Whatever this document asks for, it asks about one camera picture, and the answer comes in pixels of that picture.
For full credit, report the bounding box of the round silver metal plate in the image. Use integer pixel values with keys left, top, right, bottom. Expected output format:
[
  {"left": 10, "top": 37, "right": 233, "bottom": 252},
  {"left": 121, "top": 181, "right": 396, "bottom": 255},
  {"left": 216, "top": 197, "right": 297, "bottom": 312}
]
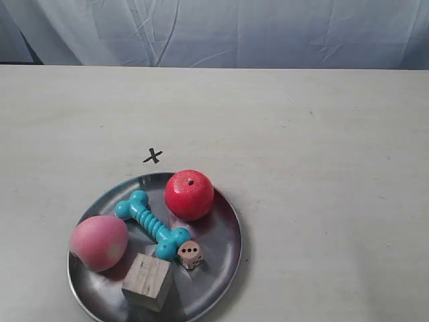
[{"left": 67, "top": 172, "right": 242, "bottom": 321}]

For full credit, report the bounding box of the red toy apple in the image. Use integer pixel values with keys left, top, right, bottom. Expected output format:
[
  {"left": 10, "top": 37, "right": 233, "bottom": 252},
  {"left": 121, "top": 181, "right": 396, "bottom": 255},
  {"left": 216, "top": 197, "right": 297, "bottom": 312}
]
[{"left": 164, "top": 170, "right": 215, "bottom": 222}]

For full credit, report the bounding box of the black X mark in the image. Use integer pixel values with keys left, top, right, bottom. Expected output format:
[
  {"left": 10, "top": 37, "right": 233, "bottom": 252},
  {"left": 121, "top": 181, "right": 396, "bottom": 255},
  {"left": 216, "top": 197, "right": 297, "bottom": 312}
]
[{"left": 142, "top": 148, "right": 163, "bottom": 164}]

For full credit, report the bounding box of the teal rubber bone toy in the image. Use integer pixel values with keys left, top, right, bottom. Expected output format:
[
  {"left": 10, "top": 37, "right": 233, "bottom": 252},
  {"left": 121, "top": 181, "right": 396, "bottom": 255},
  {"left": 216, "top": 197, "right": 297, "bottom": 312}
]
[{"left": 115, "top": 191, "right": 191, "bottom": 262}]

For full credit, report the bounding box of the small wooden die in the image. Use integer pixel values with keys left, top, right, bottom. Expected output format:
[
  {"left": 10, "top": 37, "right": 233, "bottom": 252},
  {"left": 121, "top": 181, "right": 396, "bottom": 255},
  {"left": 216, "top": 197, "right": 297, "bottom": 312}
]
[{"left": 178, "top": 240, "right": 204, "bottom": 270}]

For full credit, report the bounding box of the pink toy peach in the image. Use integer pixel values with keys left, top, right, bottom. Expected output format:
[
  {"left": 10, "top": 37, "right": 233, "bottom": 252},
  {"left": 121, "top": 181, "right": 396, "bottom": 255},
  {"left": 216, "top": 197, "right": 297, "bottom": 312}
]
[{"left": 70, "top": 215, "right": 128, "bottom": 272}]

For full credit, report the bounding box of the wooden block cube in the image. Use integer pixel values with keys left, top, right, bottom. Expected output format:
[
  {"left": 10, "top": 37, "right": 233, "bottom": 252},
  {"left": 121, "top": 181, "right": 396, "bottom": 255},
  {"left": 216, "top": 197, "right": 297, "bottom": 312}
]
[{"left": 121, "top": 254, "right": 173, "bottom": 313}]

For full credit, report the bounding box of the white backdrop cloth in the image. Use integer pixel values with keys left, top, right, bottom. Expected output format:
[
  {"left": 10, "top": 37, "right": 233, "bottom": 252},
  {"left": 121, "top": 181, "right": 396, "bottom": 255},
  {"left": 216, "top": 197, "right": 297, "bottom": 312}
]
[{"left": 1, "top": 1, "right": 428, "bottom": 70}]

